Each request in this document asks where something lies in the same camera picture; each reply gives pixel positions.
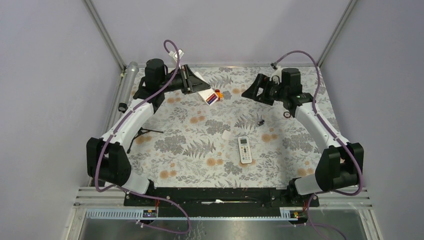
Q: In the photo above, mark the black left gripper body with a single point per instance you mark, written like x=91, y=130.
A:
x=175, y=84

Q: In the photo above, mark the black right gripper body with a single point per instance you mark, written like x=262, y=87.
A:
x=282, y=92

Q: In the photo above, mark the white battery cover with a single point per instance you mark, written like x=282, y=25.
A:
x=226, y=135

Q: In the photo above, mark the blue purple battery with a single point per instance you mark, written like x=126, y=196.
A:
x=211, y=98

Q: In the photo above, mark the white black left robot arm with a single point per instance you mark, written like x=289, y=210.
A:
x=107, y=156

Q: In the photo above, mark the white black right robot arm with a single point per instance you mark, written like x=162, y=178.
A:
x=341, y=161

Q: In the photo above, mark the white remote with screen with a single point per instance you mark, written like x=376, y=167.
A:
x=244, y=150

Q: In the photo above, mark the silver microphone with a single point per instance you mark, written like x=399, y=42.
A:
x=129, y=76

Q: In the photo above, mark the floral patterned table mat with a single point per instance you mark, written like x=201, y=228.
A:
x=184, y=145

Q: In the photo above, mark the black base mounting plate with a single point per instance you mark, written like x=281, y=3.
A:
x=220, y=202

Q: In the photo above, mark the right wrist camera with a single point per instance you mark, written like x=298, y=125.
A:
x=276, y=76

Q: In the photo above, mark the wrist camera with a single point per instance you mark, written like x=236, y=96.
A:
x=276, y=76
x=176, y=56

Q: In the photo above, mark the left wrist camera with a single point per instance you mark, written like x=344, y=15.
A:
x=176, y=56

